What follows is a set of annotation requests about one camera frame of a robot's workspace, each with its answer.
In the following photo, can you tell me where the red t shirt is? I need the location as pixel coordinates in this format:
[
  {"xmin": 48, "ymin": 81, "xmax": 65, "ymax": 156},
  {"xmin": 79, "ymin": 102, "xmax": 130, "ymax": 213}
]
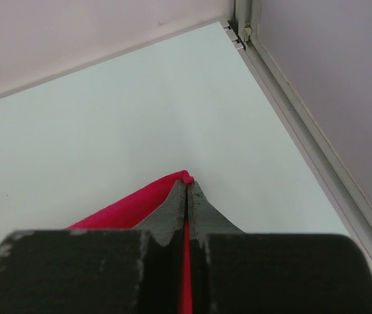
[{"xmin": 67, "ymin": 170, "xmax": 195, "ymax": 313}]

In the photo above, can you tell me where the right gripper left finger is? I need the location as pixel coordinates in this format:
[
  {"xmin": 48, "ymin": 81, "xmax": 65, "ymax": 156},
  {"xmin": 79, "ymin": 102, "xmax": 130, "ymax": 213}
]
[{"xmin": 0, "ymin": 181, "xmax": 186, "ymax": 313}]

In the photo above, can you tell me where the aluminium rail frame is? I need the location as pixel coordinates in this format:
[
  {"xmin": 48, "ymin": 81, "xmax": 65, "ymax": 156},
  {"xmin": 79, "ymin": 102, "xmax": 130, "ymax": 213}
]
[{"xmin": 226, "ymin": 1, "xmax": 372, "ymax": 267}]

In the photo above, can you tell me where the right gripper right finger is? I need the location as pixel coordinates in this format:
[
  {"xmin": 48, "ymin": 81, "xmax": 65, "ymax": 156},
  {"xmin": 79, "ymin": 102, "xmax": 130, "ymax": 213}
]
[{"xmin": 187, "ymin": 183, "xmax": 372, "ymax": 313}]

